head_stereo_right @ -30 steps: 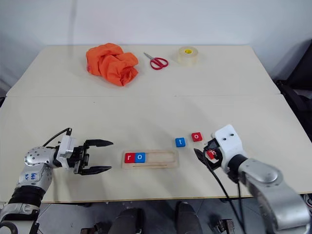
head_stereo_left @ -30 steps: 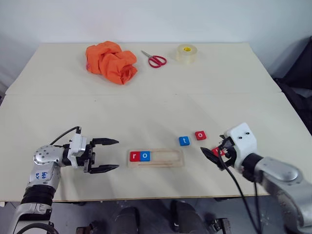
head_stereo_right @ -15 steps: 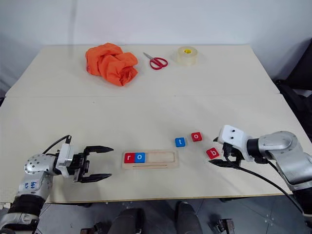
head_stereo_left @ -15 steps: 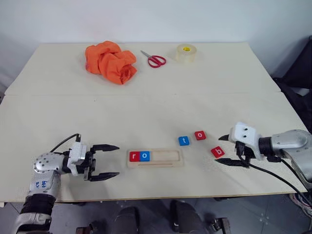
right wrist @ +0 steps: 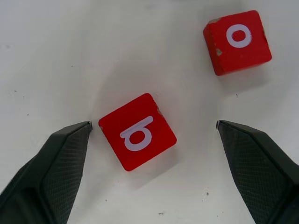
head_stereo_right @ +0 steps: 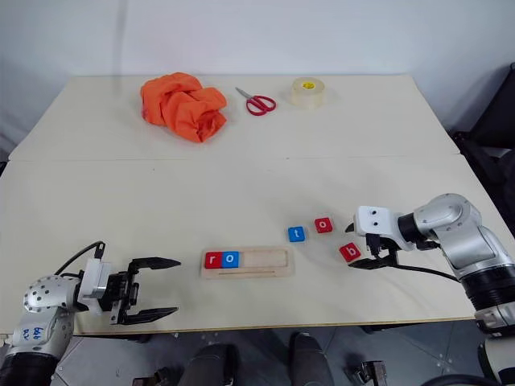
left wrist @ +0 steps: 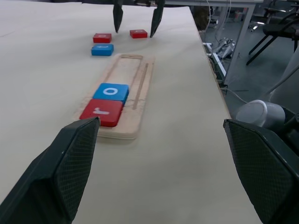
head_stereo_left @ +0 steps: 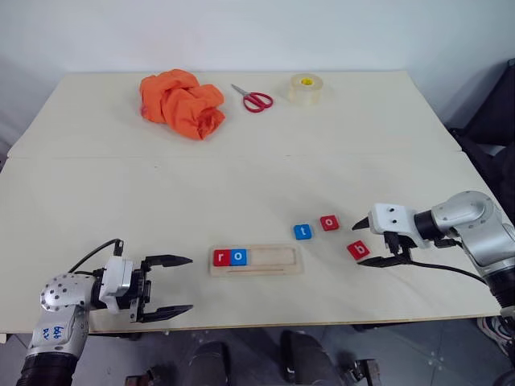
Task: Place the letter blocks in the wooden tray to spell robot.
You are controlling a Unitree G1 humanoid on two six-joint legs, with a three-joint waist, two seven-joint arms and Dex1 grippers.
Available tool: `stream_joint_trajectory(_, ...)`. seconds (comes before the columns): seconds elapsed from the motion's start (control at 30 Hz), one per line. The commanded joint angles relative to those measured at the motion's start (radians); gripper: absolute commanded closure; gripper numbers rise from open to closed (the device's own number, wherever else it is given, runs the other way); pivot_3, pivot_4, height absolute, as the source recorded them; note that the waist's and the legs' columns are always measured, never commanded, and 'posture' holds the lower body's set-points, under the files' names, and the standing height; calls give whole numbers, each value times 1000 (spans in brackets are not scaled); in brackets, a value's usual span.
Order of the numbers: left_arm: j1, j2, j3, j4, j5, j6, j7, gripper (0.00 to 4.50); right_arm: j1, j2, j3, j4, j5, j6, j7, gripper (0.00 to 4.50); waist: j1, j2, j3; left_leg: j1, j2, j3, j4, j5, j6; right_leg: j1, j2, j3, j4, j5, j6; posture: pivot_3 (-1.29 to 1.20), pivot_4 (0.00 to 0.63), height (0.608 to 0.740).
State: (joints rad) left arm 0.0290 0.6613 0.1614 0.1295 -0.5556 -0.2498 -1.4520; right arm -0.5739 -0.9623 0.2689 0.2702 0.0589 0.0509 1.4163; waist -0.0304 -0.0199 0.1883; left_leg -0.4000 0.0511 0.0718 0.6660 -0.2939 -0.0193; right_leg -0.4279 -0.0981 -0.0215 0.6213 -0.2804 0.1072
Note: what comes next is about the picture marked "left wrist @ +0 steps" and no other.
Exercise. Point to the red letter b block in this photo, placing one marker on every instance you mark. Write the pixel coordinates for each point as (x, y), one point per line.
(138, 34)

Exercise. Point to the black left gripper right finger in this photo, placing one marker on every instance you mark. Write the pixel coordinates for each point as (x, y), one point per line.
(266, 168)

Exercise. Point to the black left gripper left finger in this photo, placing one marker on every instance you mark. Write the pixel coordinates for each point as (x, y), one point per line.
(53, 172)

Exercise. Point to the wooden letter tray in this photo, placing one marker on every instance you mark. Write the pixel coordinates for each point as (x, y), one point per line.
(140, 93)

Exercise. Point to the blue letter t block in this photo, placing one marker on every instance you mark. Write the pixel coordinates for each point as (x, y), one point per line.
(102, 50)

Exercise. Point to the red letter r block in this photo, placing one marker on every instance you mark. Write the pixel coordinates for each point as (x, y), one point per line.
(101, 112)

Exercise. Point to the black office chair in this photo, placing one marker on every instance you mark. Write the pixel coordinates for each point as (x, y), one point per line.
(278, 29)

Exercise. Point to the white metal desk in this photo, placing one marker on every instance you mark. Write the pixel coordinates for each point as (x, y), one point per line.
(240, 46)

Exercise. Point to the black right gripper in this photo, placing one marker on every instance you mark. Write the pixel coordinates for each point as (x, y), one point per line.
(144, 2)

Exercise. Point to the blue letter o block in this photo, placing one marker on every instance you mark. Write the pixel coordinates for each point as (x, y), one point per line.
(111, 91)

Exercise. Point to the red letter o block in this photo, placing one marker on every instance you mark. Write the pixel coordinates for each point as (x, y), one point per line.
(102, 38)

